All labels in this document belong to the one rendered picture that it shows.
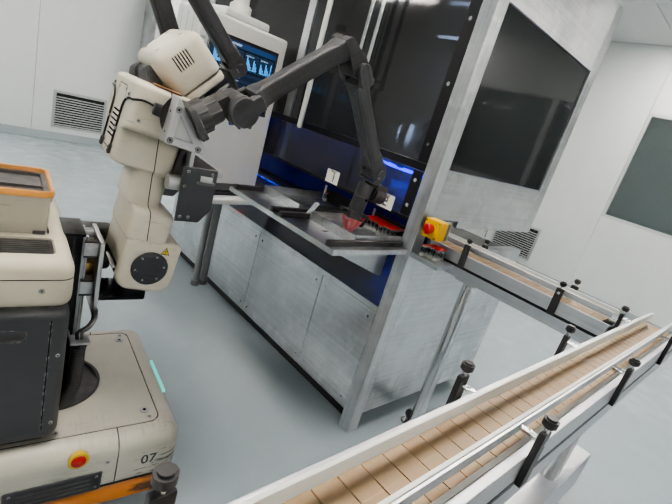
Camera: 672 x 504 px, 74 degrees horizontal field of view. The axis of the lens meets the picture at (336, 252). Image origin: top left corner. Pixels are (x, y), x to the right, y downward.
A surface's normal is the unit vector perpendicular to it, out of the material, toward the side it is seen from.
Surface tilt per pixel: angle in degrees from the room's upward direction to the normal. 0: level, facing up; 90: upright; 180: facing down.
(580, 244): 90
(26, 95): 90
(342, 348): 90
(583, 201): 90
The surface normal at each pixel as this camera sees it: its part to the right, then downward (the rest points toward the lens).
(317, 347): -0.72, 0.00
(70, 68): 0.64, 0.40
